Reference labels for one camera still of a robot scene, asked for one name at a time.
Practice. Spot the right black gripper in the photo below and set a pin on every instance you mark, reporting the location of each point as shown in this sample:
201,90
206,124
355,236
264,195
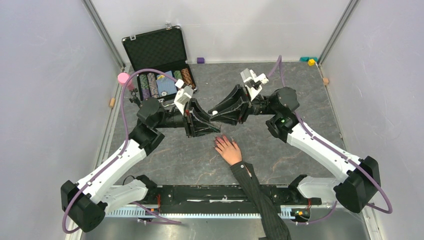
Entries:
241,105

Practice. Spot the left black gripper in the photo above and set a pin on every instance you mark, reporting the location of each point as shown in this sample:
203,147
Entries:
192,127

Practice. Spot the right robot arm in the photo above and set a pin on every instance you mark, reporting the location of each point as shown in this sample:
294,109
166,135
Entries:
355,180

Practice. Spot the black pinstripe sleeve forearm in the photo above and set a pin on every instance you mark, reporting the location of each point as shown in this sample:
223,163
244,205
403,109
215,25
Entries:
273,226

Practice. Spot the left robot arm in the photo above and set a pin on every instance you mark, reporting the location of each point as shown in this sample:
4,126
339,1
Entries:
86,202

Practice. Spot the mannequin hand with red nails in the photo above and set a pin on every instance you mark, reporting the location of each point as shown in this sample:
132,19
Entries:
228,149

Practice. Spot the purple cube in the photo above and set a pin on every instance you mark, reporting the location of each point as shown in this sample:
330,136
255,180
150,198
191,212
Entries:
200,60

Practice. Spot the black poker chip case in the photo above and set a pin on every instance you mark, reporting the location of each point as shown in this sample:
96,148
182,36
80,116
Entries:
162,50

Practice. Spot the teal block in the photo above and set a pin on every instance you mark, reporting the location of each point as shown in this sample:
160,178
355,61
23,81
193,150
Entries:
307,58

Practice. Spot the pink microphone on tripod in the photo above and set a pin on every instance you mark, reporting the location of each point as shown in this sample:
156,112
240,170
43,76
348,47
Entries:
124,78

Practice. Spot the yellow cube in corner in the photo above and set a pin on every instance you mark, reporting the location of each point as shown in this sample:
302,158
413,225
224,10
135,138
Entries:
311,62

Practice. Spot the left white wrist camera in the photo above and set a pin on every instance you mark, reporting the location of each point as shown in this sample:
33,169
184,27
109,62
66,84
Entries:
183,95

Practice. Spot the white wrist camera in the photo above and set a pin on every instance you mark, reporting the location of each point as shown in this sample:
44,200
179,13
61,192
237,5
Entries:
253,83
183,95

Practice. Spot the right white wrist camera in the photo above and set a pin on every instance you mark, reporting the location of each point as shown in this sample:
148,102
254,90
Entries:
253,83

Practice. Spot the tan block left wall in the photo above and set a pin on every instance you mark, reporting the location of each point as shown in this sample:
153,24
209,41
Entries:
112,102

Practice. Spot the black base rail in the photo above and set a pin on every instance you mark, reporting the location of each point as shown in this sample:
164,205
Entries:
214,202

